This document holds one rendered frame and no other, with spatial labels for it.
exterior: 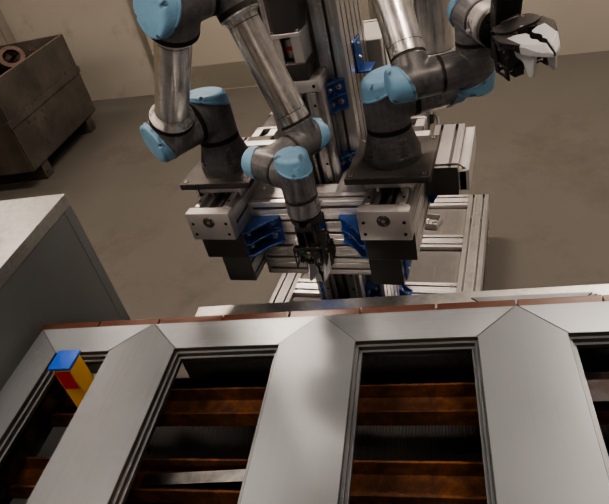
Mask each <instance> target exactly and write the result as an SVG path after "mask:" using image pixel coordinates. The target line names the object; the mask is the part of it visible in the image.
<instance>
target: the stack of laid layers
mask: <svg viewBox="0 0 609 504"><path fill-rule="evenodd" d="M568 335H569V338H570V342H571V345H572V349H573V352H574V356H575V359H576V363H577V367H578V370H579V374H580V377H581V381H582V384H583V388H584V391H585V395H586V399H587V402H588V406H589V409H590V413H591V416H592V420H593V423H594V427H595V430H596V434H597V438H598V441H599V445H600V448H601V452H602V455H603V459H604V462H605V466H606V470H607V473H608V477H609V457H608V453H607V450H606V446H605V443H604V440H603V436H602V433H601V429H600V426H599V422H598V419H597V415H596V412H595V408H594V405H593V402H592V398H591V395H590V391H589V388H588V384H587V381H586V377H585V374H584V371H583V367H582V364H581V360H580V357H579V353H578V350H577V349H584V348H609V332H588V333H568ZM278 345H279V344H278ZM278 345H255V346H230V347H204V348H178V349H176V348H175V347H174V348H175V349H174V351H173V353H172V356H171V358H170V360H169V363H168V365H167V367H166V370H165V372H164V374H163V377H162V379H161V381H160V384H159V386H158V388H157V391H156V393H155V395H154V398H153V400H152V402H151V405H150V407H149V409H148V412H147V414H146V416H145V419H144V421H143V423H142V426H141V428H140V430H139V433H138V435H137V437H136V439H135V442H134V444H133V446H132V449H131V451H130V453H129V456H128V458H127V460H126V463H125V465H124V467H123V470H122V472H121V474H120V477H119V479H118V481H117V484H116V486H115V488H114V491H113V493H112V495H111V498H110V500H109V502H108V504H125V502H126V499H127V497H128V494H129V492H130V489H131V487H132V484H133V482H134V479H135V477H136V475H137V472H138V470H139V467H140V465H141V462H142V460H143V457H144V455H145V452H146V450H147V448H148V445H149V443H150V440H151V438H152V435H153V433H154V430H155V428H156V425H157V423H158V420H159V418H160V416H161V413H162V411H163V408H164V406H165V403H166V401H167V398H168V396H169V393H170V391H171V388H172V386H173V384H174V381H175V379H176V376H177V374H178V371H179V369H180V366H181V364H182V362H190V361H220V360H250V359H273V362H272V366H271V370H270V374H269V378H268V382H267V386H266V390H265V394H264V398H263V402H262V406H261V410H260V414H259V418H258V422H257V426H256V430H255V434H254V438H253V442H252V446H251V450H250V454H249V458H248V462H247V466H246V470H245V474H244V478H243V482H242V486H241V490H240V494H239V498H238V502H237V504H240V500H241V496H242V492H243V488H244V484H245V480H246V476H247V472H248V468H249V463H250V459H251V455H252V451H253V447H254V443H255V439H256V435H257V431H258V427H259V423H260V419H261V415H262V411H263V406H264V402H265V398H266V394H267V390H268V386H269V382H270V378H271V374H272V370H273V366H274V362H275V358H276V353H277V349H278ZM108 352H109V351H101V352H81V353H80V356H81V358H82V359H83V361H84V362H85V364H86V365H99V364H102V363H103V361H104V359H105V357H106V355H107V353H108ZM463 352H472V358H473V368H474V378H475V388H476V397H477V407H478V417H479V427H480V437H481V447H482V457H483V467H484V477H485V487H486V496H487V504H497V502H496V493H495V485H494V476H493V467H492V458H491V450H490V441H489V432H488V423H487V415H486V406H485V397H484V388H483V380H482V371H481V362H480V353H479V345H478V336H477V337H460V338H435V339H410V340H384V341H359V342H356V341H355V349H354V359H353V368H352V377H351V387H350V396H349V405H348V414H347V424H346V433H345V442H344V452H343V461H342V470H341V479H340V489H339V498H338V504H350V494H351V483H352V472H353V461H354V450H355V439H356V428H357V417H358V406H359V395H360V385H361V374H362V363H363V356H372V355H402V354H432V353H463ZM56 355H57V353H55V355H54V356H53V358H52V360H51V361H50V363H49V364H48V366H47V367H46V369H45V371H44V372H43V374H42V375H41V377H40V378H39V380H38V382H37V383H36V385H35V386H34V388H33V389H32V391H31V393H30V394H29V396H28V397H27V399H26V400H25V402H24V404H23V405H22V407H21V408H20V410H19V411H18V413H17V414H16V416H15V418H14V419H13V421H12V422H11V424H10V425H9V427H8V429H7V430H6V432H5V433H4V435H3V436H2V438H1V440H0V468H1V467H2V465H3V464H4V462H5V460H6V459H7V457H8V455H9V454H10V452H11V450H12V449H13V447H14V446H15V444H16V442H17V441H18V439H19V437H20V436H21V434H22V432H23V431H24V429H25V427H26V426H27V424H28V423H29V421H30V419H31V418H32V416H33V414H34V413H35V411H36V409H37V408H38V406H39V405H40V403H41V401H42V400H43V398H44V396H45V395H46V393H47V391H48V390H49V388H50V387H51V385H52V383H53V382H54V380H55V378H56V375H55V374H54V373H53V371H49V370H48V367H49V366H50V364H51V363H52V361H53V359H54V358H55V356H56Z"/></svg>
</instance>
